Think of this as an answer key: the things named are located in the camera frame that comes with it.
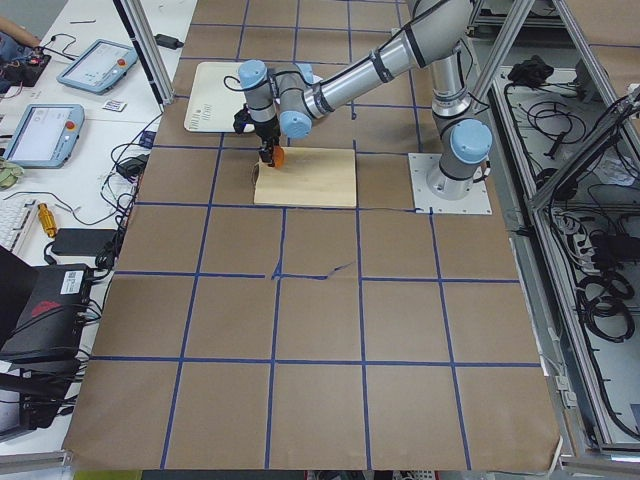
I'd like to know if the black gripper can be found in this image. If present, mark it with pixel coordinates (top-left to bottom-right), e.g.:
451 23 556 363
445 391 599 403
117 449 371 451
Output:
249 107 280 167

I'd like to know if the orange fruit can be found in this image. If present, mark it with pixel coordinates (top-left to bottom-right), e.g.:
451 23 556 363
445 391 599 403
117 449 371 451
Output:
271 145 286 168

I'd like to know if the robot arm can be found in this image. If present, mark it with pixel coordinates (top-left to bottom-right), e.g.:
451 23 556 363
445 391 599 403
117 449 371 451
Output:
233 0 478 167

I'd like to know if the cream bear tray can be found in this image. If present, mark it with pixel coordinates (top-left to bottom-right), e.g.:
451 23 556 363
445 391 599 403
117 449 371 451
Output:
184 62 245 133

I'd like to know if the bamboo cutting board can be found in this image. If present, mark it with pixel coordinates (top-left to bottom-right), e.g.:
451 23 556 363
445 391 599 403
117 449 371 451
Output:
253 147 357 208

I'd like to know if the black power adapter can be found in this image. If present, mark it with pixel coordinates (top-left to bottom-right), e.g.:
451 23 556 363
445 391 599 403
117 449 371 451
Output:
154 33 184 50

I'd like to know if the small printed card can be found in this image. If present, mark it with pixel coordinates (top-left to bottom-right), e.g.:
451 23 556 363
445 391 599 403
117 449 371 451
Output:
103 99 127 112

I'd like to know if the far teach pendant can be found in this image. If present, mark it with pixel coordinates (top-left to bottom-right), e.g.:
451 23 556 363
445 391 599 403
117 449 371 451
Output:
56 39 138 94

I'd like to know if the teach pendant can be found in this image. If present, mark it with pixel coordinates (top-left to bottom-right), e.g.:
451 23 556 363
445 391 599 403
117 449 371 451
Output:
5 104 85 169
56 39 138 94

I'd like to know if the near teach pendant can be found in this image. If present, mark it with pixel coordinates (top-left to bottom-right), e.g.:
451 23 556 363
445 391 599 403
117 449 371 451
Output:
5 104 85 169

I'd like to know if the gold metal cylinder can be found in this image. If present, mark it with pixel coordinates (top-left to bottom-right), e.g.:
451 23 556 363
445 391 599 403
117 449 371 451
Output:
37 203 58 238

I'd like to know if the white keyboard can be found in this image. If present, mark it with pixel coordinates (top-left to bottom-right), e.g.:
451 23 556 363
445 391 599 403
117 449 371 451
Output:
1 197 37 254

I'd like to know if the black computer box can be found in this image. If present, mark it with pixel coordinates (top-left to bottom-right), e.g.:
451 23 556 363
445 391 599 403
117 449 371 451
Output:
1 248 96 364

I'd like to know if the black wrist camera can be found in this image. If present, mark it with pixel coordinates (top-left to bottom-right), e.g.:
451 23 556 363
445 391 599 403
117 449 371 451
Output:
233 104 253 134

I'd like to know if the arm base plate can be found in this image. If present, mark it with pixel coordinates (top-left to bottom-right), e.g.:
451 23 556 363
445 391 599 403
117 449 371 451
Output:
408 153 492 215

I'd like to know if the aluminium frame post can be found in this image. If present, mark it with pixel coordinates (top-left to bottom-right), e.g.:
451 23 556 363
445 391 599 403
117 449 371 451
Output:
112 0 175 107

